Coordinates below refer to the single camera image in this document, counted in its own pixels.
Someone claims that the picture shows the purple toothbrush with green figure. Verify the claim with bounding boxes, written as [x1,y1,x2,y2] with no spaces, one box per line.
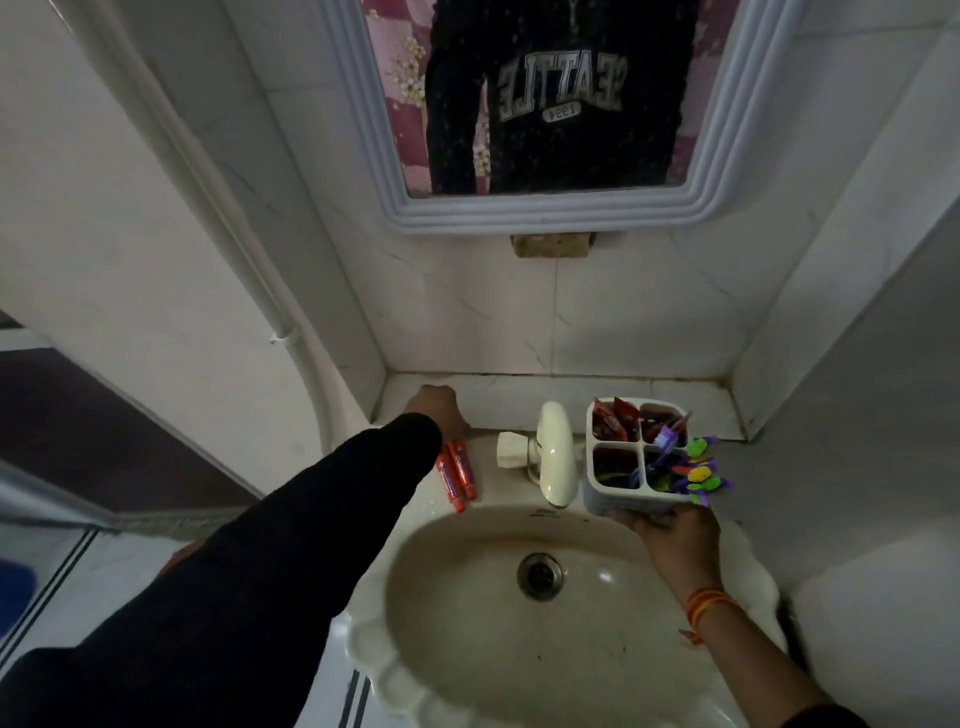
[648,436,721,489]

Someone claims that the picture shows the orange thread wristband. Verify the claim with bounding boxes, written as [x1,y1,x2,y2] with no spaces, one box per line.
[679,588,742,648]

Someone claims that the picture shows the person's left forearm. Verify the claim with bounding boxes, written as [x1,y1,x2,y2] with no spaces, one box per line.
[0,411,444,728]

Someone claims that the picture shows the plain purple toothbrush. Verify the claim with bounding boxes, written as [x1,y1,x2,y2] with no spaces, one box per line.
[628,414,691,489]

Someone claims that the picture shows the metal sink drain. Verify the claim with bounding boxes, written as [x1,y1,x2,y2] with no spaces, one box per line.
[516,552,567,603]

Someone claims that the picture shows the white framed wall mirror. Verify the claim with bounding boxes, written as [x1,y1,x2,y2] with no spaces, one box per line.
[324,0,810,237]

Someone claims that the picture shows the red sachets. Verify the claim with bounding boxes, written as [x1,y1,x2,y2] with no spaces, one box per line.
[591,397,642,443]

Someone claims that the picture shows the blue plastic item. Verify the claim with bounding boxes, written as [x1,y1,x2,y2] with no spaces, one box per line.
[0,558,39,640]

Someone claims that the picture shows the brown block under mirror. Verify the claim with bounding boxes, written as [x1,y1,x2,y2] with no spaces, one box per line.
[510,233,597,260]

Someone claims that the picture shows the person's right hand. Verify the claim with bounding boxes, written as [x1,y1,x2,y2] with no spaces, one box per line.
[611,504,726,606]

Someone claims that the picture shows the person's right forearm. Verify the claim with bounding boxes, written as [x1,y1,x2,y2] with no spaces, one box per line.
[691,596,873,728]

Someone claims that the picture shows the cream ceramic wash basin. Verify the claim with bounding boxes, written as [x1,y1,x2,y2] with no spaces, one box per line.
[345,450,790,728]

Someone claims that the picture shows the red toothpaste tube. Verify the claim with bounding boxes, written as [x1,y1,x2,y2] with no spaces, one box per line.
[436,444,468,514]
[450,439,479,501]

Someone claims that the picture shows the white wall pipe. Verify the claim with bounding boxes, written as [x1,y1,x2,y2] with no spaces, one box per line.
[52,0,348,456]

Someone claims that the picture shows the purple toothbrush with yellow figure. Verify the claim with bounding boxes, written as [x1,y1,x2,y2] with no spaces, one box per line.
[660,463,723,489]

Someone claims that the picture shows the white four-compartment caddy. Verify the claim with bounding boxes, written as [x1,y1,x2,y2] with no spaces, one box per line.
[582,396,723,520]

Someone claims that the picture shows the white faucet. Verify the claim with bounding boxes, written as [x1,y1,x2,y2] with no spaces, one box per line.
[495,400,587,510]

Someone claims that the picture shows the person's left hand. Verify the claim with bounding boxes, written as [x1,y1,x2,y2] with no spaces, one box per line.
[404,384,473,445]

